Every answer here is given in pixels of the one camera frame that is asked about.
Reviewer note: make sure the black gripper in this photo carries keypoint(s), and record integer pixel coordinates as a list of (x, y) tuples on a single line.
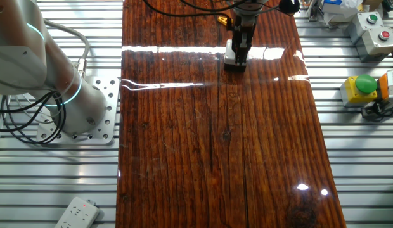
[(244, 25)]

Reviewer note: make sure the grey box red mushroom button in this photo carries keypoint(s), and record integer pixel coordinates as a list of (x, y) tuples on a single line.
[(228, 57)]

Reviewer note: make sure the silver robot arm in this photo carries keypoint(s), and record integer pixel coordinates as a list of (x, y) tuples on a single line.
[(25, 57)]

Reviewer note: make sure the grey box green flat button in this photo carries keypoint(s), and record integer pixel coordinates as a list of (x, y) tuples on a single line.
[(363, 25)]

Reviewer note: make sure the yellow box green mushroom button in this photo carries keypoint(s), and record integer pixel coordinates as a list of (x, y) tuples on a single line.
[(366, 84)]

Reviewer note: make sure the grey box red flat button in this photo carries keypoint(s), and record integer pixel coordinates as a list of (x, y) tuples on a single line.
[(374, 46)]

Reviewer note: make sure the yellow clothespin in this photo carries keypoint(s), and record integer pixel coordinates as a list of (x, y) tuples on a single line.
[(222, 20)]

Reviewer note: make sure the blue white small box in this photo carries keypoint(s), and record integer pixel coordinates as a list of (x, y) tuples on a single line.
[(332, 3)]

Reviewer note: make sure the wood grain board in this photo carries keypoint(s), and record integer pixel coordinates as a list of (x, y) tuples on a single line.
[(184, 142)]

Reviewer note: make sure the white crumpled plastic bag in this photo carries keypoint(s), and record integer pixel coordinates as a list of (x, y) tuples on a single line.
[(351, 3)]

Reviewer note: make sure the cardboard box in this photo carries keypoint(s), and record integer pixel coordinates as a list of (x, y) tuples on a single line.
[(372, 3)]

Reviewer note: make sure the black clamp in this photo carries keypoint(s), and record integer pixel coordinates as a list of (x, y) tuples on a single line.
[(374, 111)]

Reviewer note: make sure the orange white device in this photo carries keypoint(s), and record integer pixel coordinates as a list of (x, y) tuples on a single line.
[(391, 83)]

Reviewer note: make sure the white power strip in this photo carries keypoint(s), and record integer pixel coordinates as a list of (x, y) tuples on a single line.
[(77, 215)]

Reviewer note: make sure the metal bracket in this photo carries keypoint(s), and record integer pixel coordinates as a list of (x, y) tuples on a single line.
[(313, 12)]

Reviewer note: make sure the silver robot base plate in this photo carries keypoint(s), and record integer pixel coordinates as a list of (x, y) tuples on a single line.
[(111, 104)]

